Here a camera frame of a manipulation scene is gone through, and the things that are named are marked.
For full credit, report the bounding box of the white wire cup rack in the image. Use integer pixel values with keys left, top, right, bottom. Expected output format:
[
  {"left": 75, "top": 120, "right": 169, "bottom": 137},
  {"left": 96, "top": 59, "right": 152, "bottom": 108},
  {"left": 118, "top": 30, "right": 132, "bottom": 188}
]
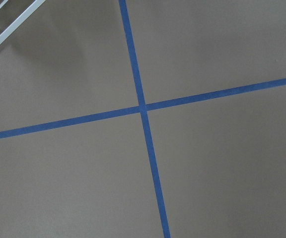
[{"left": 0, "top": 0, "right": 45, "bottom": 45}]

